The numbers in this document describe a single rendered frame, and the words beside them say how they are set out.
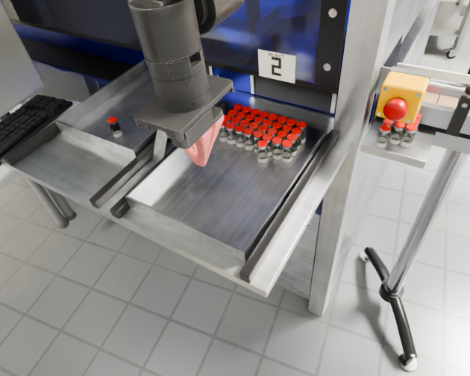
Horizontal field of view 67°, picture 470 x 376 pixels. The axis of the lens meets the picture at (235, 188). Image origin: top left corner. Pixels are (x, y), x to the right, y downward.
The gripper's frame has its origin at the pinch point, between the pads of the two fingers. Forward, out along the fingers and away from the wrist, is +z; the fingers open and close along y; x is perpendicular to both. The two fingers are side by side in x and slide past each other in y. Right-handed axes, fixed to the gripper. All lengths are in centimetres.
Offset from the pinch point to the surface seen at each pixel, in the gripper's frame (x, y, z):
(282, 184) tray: -2.1, 18.4, 21.4
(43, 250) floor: 119, -1, 108
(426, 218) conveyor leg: -30, 51, 53
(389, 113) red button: -16.0, 33.8, 10.6
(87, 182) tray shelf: 34.6, 0.4, 20.8
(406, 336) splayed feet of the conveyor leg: -38, 39, 101
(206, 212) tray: 7.2, 5.5, 21.0
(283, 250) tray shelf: -9.2, 5.1, 21.4
